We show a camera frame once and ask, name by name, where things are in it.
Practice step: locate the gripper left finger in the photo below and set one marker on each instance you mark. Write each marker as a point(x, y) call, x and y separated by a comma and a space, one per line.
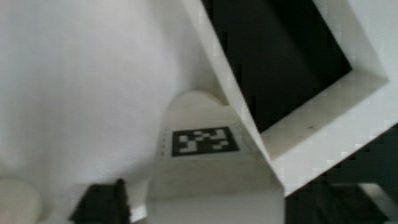
point(104, 207)

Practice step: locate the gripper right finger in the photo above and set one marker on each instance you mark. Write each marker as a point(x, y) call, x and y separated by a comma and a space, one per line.
point(340, 203)

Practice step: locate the white table leg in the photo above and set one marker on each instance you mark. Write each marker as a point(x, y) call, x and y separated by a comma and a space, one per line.
point(212, 185)

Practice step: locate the white square tabletop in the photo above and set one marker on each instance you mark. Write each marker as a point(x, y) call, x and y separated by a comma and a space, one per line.
point(102, 57)

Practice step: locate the white U-shaped obstacle fence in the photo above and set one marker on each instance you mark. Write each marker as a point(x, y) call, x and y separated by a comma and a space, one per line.
point(353, 111)

